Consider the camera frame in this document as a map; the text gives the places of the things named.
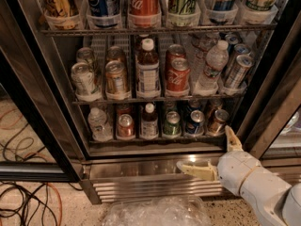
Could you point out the white can front middle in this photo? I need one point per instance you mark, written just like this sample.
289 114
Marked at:
83 77

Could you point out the gold can front bottom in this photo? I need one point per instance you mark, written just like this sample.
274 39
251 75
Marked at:
217 122

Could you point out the silver redbull can rear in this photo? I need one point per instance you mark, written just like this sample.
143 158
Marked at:
232 39

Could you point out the white can rear middle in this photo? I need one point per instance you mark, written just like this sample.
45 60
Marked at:
86 54

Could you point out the gold can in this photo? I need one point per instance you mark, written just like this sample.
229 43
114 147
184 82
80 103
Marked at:
217 122
212 105

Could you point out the brown tea bottle bottom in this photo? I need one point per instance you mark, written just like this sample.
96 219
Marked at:
149 122

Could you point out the orange can front middle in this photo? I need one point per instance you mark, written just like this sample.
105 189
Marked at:
116 80

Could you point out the right fridge sliding door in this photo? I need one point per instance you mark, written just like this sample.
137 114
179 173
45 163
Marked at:
273 95

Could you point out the red can front bottom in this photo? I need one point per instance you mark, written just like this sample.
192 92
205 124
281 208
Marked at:
126 126

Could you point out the brown tea bottle middle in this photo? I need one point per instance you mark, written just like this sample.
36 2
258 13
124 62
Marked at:
148 83

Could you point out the redbull can top shelf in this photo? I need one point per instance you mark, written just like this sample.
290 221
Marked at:
220 11

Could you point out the silver redbull can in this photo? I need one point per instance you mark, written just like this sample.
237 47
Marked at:
232 39
238 49
240 67

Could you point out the green can front bottom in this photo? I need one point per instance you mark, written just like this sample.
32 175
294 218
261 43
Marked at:
171 126

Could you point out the red coke can front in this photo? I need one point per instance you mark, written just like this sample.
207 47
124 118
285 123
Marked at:
177 76

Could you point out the green can top shelf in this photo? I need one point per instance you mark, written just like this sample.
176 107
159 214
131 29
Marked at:
181 11

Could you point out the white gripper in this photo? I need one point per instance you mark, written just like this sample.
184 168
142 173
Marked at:
235 170

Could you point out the clear water bottle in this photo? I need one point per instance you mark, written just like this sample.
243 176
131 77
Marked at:
215 61
99 125

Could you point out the blue pepsi can top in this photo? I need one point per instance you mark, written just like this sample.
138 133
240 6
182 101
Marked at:
104 13

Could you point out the blue pepsi can front bottom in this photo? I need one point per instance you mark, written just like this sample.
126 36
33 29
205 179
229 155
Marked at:
194 123

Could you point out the orange can rear middle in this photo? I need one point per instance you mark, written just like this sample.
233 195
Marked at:
115 53

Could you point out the red coke can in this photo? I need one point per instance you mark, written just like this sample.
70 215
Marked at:
177 76
143 11
175 51

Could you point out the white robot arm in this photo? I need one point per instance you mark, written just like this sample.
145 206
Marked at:
274 201

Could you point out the clear water bottle middle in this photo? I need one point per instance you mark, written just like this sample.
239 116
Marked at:
215 61

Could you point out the left fridge glass door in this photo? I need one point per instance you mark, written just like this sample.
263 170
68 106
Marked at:
35 73

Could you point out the clear plastic bag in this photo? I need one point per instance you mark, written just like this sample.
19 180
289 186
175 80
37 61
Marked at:
163 211

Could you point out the blue pepsi can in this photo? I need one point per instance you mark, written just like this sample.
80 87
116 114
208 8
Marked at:
192 105
104 13
194 123

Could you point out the brown tea bottle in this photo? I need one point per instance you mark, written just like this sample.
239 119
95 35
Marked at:
148 83
149 122

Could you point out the gold can rear bottom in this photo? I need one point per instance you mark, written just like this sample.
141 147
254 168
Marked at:
212 105

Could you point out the yellow can top shelf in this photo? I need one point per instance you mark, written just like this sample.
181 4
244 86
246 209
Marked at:
62 10

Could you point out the steel fridge base grille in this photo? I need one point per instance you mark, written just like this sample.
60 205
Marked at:
143 178

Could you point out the clear water bottle bottom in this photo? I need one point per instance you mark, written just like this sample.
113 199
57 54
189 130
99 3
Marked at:
99 125

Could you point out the silver redbull can front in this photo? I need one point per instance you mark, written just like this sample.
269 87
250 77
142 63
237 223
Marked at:
240 67

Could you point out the orange can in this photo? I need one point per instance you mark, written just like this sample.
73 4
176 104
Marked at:
115 53
116 80

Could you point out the red coke can top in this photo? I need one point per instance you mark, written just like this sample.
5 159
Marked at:
143 11

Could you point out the red coke can rear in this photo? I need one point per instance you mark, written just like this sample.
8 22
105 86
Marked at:
175 51

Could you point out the blue pepsi can rear bottom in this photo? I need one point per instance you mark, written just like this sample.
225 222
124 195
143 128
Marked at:
192 105

